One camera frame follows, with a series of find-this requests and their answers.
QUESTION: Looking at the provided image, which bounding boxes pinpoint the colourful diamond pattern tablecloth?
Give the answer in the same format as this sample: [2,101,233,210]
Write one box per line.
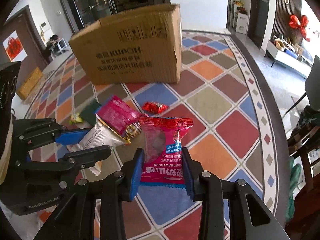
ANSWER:
[22,32,288,239]

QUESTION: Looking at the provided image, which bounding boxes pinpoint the brown entrance door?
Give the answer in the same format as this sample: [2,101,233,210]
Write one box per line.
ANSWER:
[1,5,50,82]

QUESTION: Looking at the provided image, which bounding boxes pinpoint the dark green snack packet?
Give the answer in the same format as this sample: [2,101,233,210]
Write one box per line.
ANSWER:
[79,99,101,126]

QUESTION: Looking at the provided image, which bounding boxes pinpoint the gold red wrapped candy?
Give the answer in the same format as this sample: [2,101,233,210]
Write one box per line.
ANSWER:
[125,121,142,139]

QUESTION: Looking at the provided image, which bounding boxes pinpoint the brown cardboard box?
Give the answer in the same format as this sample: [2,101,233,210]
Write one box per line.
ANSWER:
[69,4,182,85]

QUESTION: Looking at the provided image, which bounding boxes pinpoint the black dining chair right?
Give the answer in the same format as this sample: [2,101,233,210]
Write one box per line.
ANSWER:
[283,56,320,116]

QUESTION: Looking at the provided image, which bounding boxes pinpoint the red fu poster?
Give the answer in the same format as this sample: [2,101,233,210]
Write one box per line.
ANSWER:
[2,31,27,62]

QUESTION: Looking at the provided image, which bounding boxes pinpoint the red bow decoration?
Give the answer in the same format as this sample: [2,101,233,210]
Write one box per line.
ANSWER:
[289,15,310,42]

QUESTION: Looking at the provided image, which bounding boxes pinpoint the green round jelly snack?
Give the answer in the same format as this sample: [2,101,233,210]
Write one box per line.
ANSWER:
[69,113,84,125]

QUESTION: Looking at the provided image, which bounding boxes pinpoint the wooden chair with cushion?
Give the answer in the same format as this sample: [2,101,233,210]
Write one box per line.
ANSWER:
[287,105,319,192]

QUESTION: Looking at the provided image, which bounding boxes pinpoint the white shelf with items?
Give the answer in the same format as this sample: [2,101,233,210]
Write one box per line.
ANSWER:
[228,0,249,35]

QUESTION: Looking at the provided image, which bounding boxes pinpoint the white low tv console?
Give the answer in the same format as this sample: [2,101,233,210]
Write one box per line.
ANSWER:
[265,41,312,78]

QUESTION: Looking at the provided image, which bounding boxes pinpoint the silver white snack bag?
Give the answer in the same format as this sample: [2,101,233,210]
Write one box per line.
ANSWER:
[67,118,131,177]

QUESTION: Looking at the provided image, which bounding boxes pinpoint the red hawthorn snack packet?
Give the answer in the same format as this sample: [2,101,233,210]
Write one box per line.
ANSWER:
[139,116,193,187]

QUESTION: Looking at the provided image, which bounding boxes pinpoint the yellow woven doormat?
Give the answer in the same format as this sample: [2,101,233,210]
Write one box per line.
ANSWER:
[16,67,43,100]

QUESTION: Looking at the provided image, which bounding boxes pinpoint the magenta snack packet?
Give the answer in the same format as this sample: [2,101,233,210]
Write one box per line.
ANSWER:
[96,95,142,138]

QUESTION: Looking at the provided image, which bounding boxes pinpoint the person sitting in background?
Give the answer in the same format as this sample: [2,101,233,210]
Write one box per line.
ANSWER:
[42,34,61,58]

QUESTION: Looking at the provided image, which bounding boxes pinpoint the small red candy wrapper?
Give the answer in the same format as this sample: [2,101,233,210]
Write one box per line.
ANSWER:
[142,101,169,114]

